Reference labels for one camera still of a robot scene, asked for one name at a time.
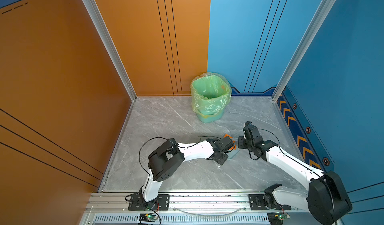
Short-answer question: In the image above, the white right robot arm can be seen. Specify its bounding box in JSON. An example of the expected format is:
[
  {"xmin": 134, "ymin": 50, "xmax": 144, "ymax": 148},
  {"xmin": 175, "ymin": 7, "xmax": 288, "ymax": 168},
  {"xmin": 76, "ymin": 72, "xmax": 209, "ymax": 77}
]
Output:
[{"xmin": 238, "ymin": 122, "xmax": 353, "ymax": 225}]

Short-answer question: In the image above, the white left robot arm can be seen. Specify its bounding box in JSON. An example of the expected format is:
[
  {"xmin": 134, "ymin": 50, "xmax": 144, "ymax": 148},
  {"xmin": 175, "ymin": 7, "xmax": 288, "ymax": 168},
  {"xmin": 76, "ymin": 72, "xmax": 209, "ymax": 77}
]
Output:
[{"xmin": 140, "ymin": 136, "xmax": 236, "ymax": 203}]

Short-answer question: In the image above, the small orange paper scrap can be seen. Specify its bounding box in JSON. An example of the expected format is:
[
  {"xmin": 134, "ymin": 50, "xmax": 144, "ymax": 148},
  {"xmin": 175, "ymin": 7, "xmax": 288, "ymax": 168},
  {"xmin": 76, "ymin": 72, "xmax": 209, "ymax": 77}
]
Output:
[{"xmin": 221, "ymin": 135, "xmax": 236, "ymax": 152}]

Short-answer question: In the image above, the green trash bin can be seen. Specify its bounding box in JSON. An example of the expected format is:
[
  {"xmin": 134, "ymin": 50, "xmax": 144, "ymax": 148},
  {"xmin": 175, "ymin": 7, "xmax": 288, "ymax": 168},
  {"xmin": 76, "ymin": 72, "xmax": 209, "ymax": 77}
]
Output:
[{"xmin": 197, "ymin": 105, "xmax": 226, "ymax": 123}]

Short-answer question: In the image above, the right green circuit board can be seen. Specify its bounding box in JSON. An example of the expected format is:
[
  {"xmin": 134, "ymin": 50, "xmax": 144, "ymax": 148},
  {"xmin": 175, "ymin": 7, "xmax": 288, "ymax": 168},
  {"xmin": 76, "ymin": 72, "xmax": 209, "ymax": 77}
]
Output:
[{"xmin": 267, "ymin": 213, "xmax": 291, "ymax": 225}]

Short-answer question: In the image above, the green circuit board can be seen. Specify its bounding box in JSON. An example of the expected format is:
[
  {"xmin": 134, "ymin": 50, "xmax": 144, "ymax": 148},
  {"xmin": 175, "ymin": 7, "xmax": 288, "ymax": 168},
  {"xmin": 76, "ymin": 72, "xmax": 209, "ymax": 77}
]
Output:
[
  {"xmin": 267, "ymin": 213, "xmax": 291, "ymax": 225},
  {"xmin": 138, "ymin": 213, "xmax": 160, "ymax": 225}
]

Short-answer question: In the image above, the left green circuit board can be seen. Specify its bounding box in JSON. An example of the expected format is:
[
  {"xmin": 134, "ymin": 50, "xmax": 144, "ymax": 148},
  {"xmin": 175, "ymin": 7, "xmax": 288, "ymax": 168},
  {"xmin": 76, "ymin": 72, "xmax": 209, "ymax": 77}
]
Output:
[{"xmin": 138, "ymin": 213, "xmax": 160, "ymax": 225}]

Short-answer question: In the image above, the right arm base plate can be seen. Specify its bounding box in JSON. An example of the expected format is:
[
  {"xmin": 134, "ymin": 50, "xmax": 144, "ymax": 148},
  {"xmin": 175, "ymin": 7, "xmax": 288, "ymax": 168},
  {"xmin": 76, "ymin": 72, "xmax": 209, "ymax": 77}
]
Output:
[{"xmin": 248, "ymin": 194, "xmax": 292, "ymax": 211}]

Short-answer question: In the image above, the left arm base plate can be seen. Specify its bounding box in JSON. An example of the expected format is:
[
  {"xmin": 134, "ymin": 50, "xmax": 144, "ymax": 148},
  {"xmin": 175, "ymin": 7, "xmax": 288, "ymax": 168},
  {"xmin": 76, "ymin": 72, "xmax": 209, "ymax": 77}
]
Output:
[{"xmin": 125, "ymin": 194, "xmax": 170, "ymax": 211}]

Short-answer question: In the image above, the aluminium front rail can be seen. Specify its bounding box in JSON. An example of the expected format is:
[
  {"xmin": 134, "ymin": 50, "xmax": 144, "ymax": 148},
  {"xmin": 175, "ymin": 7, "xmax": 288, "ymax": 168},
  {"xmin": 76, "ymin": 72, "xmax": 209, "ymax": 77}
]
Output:
[{"xmin": 85, "ymin": 191, "xmax": 308, "ymax": 214}]

